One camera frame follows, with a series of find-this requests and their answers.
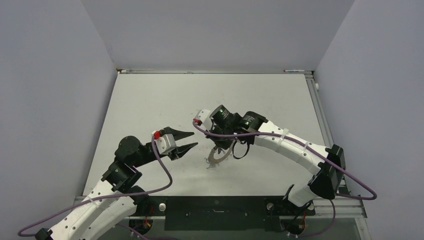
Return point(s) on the silver perforated ring disc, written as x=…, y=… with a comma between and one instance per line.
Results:
x=216, y=156

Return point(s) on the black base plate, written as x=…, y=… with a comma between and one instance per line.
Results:
x=222, y=213

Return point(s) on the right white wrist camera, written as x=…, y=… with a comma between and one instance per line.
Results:
x=203, y=118

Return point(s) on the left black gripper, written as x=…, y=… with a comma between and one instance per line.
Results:
x=179, y=150

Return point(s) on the red white marker pen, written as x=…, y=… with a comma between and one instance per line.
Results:
x=292, y=71

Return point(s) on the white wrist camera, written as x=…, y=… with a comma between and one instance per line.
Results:
x=203, y=118
x=165, y=142

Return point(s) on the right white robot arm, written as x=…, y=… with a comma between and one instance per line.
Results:
x=325, y=164

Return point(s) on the aluminium frame rail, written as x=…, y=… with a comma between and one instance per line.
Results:
x=344, y=207

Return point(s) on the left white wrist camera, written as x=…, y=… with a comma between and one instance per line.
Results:
x=165, y=142

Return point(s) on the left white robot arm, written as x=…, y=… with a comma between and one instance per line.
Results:
x=119, y=182

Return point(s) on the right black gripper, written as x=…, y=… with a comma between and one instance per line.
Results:
x=224, y=145

